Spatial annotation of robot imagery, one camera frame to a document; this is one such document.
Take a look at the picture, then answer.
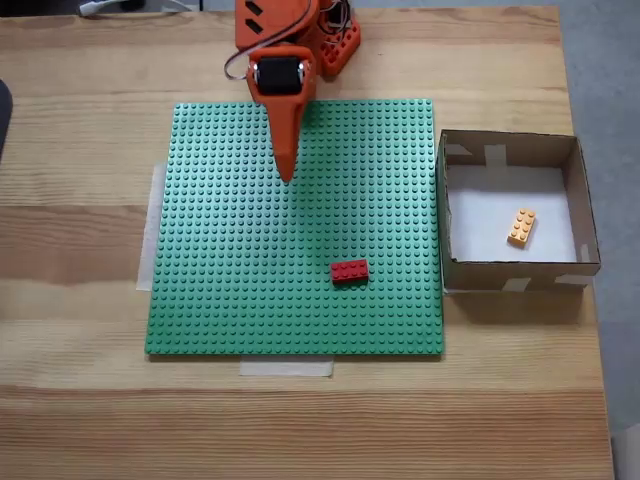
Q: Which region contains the yellow lego block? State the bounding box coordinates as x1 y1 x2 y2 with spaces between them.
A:
506 207 540 250

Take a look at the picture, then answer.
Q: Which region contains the green lego baseplate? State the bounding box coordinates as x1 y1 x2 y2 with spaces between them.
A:
144 98 447 359

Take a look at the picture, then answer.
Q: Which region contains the red lego block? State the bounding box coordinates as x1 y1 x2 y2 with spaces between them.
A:
329 258 372 288

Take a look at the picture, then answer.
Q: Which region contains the open cardboard box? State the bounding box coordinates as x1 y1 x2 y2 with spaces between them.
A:
435 128 603 298

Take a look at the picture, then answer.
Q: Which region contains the translucent masking tape strip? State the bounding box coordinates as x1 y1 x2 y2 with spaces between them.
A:
238 357 335 379
136 161 171 293

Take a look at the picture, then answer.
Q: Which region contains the white paper sheet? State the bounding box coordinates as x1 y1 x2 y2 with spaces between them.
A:
446 166 579 264

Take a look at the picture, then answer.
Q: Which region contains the black rounded object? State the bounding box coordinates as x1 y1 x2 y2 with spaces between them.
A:
0 78 15 164

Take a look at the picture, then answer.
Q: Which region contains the servo cable on gripper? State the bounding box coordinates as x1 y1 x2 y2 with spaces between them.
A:
223 0 322 82

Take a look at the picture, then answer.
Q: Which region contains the white cable plug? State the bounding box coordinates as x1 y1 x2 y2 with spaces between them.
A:
77 0 146 17

